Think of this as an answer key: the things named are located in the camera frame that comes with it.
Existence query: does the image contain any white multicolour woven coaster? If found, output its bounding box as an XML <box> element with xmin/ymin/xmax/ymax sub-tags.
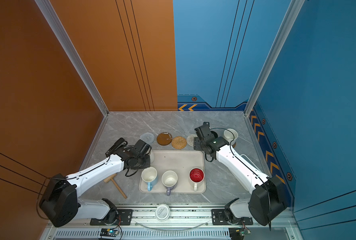
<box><xmin>186</xmin><ymin>134</ymin><xmax>197</xmax><ymax>147</ymax></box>

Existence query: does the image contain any white mug blue handle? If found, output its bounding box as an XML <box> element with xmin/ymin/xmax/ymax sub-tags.
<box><xmin>141</xmin><ymin>167</ymin><xmax>158</xmax><ymax>192</ymax></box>

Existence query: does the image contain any rattan woven coaster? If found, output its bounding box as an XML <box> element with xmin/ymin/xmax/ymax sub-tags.
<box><xmin>171</xmin><ymin>136</ymin><xmax>187</xmax><ymax>150</ymax></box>

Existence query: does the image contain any grey woven coaster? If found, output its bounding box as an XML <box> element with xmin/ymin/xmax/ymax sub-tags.
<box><xmin>140</xmin><ymin>133</ymin><xmax>155</xmax><ymax>145</ymax></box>

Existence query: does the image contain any red inside mug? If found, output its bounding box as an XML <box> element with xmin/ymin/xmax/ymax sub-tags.
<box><xmin>189</xmin><ymin>168</ymin><xmax>205</xmax><ymax>192</ymax></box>

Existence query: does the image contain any white speckled mug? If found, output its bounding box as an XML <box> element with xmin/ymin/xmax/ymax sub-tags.
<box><xmin>223</xmin><ymin>129</ymin><xmax>239</xmax><ymax>148</ymax></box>

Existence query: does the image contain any white mug purple handle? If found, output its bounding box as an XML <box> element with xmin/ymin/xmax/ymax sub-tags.
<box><xmin>162</xmin><ymin>171</ymin><xmax>178</xmax><ymax>196</ymax></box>

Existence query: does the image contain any glossy brown round coaster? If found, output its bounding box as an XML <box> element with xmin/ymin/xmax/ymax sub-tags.
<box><xmin>157</xmin><ymin>132</ymin><xmax>173</xmax><ymax>146</ymax></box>

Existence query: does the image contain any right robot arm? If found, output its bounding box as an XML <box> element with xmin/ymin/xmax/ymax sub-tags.
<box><xmin>194</xmin><ymin>122</ymin><xmax>288</xmax><ymax>226</ymax></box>

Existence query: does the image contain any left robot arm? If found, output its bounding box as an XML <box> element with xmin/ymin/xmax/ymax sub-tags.
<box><xmin>38</xmin><ymin>138</ymin><xmax>152</xmax><ymax>228</ymax></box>

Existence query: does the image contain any beige serving tray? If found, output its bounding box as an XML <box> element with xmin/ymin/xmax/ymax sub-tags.
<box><xmin>139</xmin><ymin>151</ymin><xmax>206</xmax><ymax>196</ymax></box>

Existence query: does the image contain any black stapler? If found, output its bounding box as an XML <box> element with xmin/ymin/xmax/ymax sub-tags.
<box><xmin>105</xmin><ymin>138</ymin><xmax>128</xmax><ymax>157</ymax></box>

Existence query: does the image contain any wooden mallet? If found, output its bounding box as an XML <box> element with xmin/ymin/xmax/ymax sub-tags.
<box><xmin>104</xmin><ymin>174</ymin><xmax>128</xmax><ymax>199</ymax></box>

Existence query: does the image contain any white round lid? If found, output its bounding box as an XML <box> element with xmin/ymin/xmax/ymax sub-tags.
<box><xmin>155</xmin><ymin>204</ymin><xmax>171</xmax><ymax>222</ymax></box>

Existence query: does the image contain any left circuit board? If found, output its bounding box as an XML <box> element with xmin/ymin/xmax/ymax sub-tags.
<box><xmin>99</xmin><ymin>228</ymin><xmax>121</xmax><ymax>240</ymax></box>

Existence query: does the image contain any circuit board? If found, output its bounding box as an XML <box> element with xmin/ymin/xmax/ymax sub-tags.
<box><xmin>99</xmin><ymin>228</ymin><xmax>121</xmax><ymax>240</ymax></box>
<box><xmin>229</xmin><ymin>228</ymin><xmax>245</xmax><ymax>240</ymax></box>

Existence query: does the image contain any right circuit board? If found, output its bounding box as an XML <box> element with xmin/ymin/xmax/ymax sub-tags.
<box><xmin>229</xmin><ymin>228</ymin><xmax>245</xmax><ymax>240</ymax></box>

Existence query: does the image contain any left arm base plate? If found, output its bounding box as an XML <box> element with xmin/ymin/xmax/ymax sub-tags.
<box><xmin>90</xmin><ymin>209</ymin><xmax>133</xmax><ymax>226</ymax></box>

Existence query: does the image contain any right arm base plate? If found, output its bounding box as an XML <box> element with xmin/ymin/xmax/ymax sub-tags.
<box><xmin>211</xmin><ymin>209</ymin><xmax>253</xmax><ymax>226</ymax></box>

